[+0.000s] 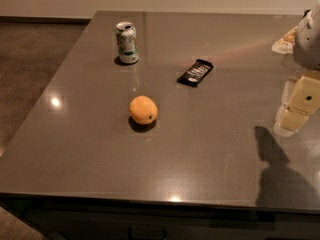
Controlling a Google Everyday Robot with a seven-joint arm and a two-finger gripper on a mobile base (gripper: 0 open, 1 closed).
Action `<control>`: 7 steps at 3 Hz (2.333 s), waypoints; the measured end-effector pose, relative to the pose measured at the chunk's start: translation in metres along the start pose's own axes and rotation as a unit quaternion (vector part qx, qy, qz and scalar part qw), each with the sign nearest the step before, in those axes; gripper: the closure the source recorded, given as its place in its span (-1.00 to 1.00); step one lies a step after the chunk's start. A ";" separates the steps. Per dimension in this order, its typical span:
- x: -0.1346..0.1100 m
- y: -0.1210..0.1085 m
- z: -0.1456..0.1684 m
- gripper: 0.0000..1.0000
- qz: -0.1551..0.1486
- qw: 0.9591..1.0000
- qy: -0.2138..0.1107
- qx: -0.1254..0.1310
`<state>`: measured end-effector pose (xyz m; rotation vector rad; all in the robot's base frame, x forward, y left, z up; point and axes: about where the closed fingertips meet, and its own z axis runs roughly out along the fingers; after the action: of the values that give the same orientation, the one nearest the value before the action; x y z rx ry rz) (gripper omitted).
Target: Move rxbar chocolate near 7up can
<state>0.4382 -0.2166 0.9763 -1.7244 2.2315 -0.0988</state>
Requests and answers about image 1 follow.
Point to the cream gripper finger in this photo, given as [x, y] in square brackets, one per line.
[285, 44]
[300, 99]

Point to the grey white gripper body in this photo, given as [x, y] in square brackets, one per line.
[308, 42]

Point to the green white 7up can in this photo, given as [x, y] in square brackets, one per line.
[126, 42]

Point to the orange fruit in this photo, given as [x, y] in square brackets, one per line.
[143, 110]

